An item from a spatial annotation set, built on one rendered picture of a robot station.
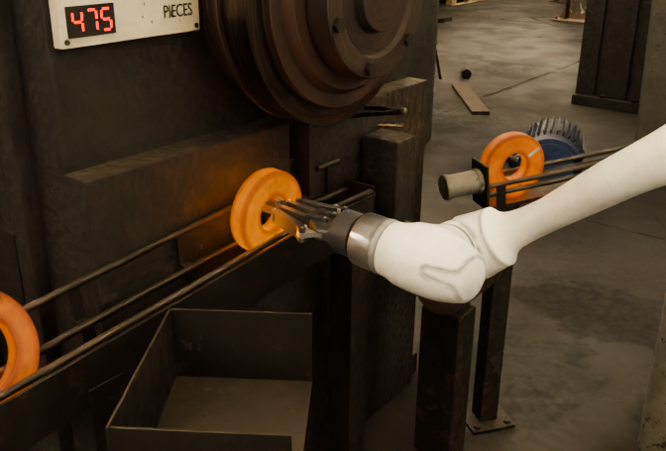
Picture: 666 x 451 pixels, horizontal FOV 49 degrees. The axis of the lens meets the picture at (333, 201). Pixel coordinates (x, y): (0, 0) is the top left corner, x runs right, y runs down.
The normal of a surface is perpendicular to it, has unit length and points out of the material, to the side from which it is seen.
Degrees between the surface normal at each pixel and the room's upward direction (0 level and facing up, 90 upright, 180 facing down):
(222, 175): 90
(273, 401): 5
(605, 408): 0
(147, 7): 90
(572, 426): 0
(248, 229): 92
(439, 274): 76
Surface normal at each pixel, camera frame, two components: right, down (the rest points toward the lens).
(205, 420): 0.00, -0.90
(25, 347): 0.71, -0.14
